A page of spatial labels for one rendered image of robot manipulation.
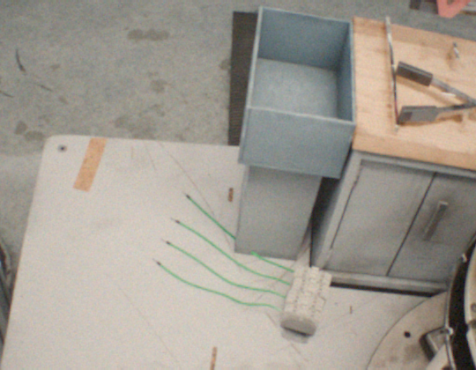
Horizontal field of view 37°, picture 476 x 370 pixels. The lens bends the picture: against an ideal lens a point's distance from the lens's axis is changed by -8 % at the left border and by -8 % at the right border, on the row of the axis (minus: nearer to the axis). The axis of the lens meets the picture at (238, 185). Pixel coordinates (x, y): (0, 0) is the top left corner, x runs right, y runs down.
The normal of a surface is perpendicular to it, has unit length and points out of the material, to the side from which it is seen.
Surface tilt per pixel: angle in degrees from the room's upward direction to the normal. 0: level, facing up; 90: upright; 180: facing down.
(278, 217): 90
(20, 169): 0
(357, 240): 90
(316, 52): 90
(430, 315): 0
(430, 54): 0
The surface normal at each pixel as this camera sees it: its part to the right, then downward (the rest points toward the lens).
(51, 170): 0.11, -0.62
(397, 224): -0.11, 0.77
